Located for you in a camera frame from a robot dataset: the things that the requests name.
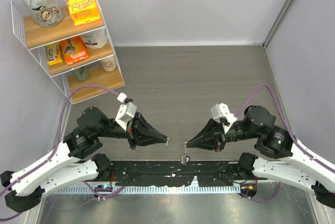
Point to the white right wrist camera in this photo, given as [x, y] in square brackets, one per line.
[221, 114]

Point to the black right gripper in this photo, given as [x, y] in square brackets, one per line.
[211, 136]

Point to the orange yellow snack box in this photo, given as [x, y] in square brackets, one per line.
[83, 11]

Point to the grey paper bag with cartoon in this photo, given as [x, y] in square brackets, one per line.
[46, 13]

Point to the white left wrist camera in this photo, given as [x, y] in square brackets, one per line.
[126, 111]

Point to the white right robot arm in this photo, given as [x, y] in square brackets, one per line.
[284, 159]

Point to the orange snack packet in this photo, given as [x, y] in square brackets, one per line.
[73, 50]

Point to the white paper towel roll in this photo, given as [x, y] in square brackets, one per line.
[95, 39]

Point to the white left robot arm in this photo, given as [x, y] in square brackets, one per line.
[75, 158]

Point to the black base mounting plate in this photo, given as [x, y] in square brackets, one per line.
[174, 174]

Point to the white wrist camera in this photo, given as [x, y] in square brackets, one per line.
[126, 111]
[221, 114]

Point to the yellow candy bag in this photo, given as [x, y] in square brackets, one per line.
[53, 51]

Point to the cream white bottle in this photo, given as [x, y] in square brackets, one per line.
[108, 64]

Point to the green bottle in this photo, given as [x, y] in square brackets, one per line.
[81, 74]

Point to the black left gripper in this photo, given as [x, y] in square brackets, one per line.
[141, 132]

